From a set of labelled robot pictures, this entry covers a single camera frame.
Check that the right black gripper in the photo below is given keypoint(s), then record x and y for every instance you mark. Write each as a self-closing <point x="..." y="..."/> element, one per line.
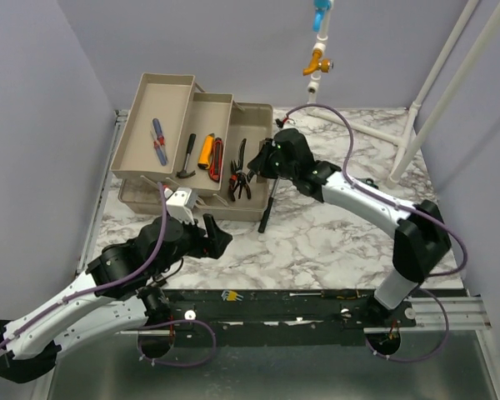
<point x="260" y="164"/>

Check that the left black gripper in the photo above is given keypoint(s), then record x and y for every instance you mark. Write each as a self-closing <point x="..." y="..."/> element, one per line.
<point x="208" y="247"/>

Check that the grey black tin snips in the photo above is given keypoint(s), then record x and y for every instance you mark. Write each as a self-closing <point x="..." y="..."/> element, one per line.
<point x="237" y="165"/>

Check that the orange black needle-nose pliers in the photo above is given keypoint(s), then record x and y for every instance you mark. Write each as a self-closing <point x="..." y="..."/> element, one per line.
<point x="238" y="182"/>

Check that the black handled claw hammer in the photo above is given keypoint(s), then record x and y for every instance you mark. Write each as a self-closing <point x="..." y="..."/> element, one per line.
<point x="266" y="214"/>

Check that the small black handled hammer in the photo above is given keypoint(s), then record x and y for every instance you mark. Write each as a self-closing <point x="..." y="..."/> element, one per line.
<point x="185" y="172"/>

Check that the red black utility knife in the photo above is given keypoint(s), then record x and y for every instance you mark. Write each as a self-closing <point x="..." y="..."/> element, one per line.
<point x="215" y="169"/>

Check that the orange black utility knife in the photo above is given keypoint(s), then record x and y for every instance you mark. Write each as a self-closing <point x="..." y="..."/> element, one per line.
<point x="205" y="154"/>

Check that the taupe plastic tool box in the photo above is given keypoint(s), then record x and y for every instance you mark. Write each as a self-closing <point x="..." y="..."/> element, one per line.
<point x="183" y="107"/>

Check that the small blue clear screwdriver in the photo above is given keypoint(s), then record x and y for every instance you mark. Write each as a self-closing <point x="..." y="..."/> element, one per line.
<point x="153" y="141"/>

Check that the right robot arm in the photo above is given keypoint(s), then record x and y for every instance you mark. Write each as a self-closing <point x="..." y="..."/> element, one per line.
<point x="419" y="242"/>

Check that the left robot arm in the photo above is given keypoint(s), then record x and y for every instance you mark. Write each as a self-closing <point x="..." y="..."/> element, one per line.
<point x="119" y="290"/>

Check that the yellow hex key set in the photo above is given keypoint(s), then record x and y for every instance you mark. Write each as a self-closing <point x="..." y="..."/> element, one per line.
<point x="231" y="296"/>

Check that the orange brass faucet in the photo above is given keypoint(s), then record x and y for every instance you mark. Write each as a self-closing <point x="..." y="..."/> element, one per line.
<point x="318" y="63"/>

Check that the long black screwdriver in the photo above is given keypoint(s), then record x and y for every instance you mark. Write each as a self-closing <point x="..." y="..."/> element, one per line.
<point x="342" y="295"/>

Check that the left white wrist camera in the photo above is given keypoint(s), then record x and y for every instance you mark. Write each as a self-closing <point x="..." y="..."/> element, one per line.
<point x="180" y="205"/>

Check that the white pvc pipe frame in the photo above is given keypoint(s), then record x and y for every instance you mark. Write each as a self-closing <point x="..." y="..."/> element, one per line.
<point x="418" y="55"/>

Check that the black mounting rail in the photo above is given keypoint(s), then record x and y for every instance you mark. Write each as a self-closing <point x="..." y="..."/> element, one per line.
<point x="268" y="318"/>

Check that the blue valve handle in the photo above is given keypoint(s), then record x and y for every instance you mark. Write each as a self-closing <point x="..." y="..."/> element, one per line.
<point x="321" y="7"/>

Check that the aluminium extrusion frame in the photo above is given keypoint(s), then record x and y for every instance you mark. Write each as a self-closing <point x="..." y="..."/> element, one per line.
<point x="71" y="150"/>

